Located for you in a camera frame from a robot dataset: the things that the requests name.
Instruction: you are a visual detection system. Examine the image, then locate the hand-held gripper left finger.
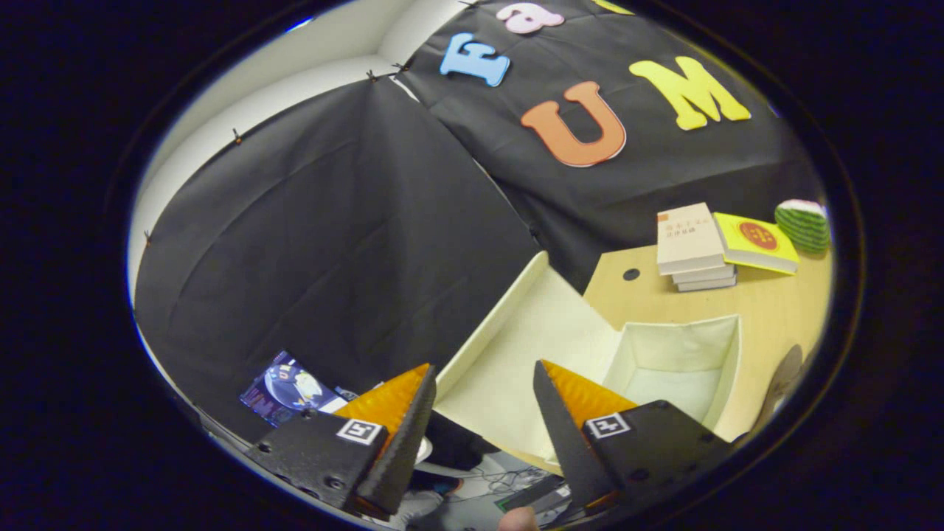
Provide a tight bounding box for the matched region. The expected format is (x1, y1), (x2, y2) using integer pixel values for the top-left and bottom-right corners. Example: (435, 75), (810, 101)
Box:
(246, 361), (438, 522)

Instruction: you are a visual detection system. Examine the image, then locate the green striped watermelon plush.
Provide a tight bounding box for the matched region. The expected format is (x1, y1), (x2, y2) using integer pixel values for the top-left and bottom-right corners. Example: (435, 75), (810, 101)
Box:
(774, 199), (832, 257)

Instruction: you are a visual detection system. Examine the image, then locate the white book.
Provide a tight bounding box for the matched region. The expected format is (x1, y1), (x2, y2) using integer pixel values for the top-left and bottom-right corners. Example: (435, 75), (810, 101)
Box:
(675, 274), (738, 293)
(671, 264), (736, 285)

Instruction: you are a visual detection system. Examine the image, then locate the beige book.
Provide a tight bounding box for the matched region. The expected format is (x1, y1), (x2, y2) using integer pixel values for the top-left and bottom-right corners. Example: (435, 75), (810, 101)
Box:
(656, 203), (727, 276)

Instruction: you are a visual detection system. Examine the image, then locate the blue printed package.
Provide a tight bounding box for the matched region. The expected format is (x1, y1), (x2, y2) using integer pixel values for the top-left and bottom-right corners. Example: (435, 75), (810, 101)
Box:
(240, 350), (347, 427)

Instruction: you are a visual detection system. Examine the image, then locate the brown fuzzy shoe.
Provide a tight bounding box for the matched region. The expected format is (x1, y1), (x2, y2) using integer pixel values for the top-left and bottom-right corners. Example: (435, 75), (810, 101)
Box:
(754, 344), (806, 436)

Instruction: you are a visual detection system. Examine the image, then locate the pale green fabric storage box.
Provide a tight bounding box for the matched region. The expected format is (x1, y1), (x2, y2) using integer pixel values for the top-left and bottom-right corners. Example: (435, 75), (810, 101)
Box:
(434, 251), (742, 473)

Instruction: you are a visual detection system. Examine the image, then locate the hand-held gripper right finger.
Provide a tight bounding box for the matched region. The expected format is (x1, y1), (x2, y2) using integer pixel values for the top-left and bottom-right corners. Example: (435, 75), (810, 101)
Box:
(532, 359), (737, 516)

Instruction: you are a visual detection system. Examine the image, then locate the yellow book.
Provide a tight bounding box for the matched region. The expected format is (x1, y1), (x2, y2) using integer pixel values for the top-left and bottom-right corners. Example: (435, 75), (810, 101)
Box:
(712, 212), (801, 276)

